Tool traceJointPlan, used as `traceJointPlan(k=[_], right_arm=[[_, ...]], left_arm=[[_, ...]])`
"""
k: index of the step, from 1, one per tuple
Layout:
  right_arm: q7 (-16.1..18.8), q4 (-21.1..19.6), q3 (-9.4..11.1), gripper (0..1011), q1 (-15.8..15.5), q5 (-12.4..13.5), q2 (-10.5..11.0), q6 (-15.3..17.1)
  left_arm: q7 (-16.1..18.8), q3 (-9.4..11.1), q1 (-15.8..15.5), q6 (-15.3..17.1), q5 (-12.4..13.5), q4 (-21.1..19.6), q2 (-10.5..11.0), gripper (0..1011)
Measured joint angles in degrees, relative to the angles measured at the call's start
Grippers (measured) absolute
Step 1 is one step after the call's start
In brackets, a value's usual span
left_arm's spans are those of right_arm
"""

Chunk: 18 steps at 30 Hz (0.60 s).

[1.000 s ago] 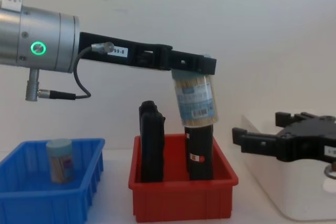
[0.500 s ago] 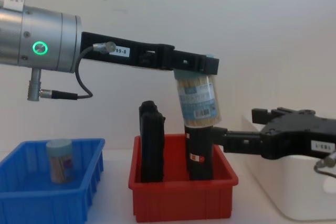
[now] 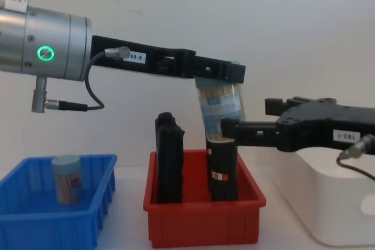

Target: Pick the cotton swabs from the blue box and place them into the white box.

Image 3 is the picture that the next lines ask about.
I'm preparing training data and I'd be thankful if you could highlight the black case with red label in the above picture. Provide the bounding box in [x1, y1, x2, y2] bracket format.
[206, 138, 239, 203]

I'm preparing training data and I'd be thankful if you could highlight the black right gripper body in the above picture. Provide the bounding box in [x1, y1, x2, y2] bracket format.
[276, 97, 375, 153]

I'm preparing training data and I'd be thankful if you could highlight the thin dark right gripper cable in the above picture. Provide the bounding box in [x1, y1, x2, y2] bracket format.
[336, 133, 375, 181]

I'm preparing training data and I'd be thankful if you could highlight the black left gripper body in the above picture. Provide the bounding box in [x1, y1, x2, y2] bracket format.
[91, 35, 180, 78]

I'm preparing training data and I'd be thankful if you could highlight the thin dark gripper cable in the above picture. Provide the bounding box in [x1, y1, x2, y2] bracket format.
[336, 133, 375, 181]
[45, 46, 131, 112]

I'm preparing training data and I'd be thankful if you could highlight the plain black rectangular case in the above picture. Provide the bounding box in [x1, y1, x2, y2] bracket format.
[154, 112, 186, 204]

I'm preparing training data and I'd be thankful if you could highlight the blue plastic bin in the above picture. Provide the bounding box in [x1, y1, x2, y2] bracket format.
[0, 153, 118, 250]

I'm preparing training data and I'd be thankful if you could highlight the red plastic bin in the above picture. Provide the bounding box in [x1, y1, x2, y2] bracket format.
[142, 148, 267, 248]

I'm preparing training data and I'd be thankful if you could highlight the white rounded box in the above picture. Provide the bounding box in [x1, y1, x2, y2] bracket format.
[271, 143, 375, 248]

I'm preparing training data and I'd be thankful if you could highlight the thin dark left gripper cable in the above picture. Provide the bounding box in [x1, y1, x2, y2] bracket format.
[45, 46, 131, 112]

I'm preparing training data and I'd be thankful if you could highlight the clear toothpick jar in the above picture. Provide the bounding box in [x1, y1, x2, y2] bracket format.
[194, 77, 247, 143]
[51, 154, 84, 206]

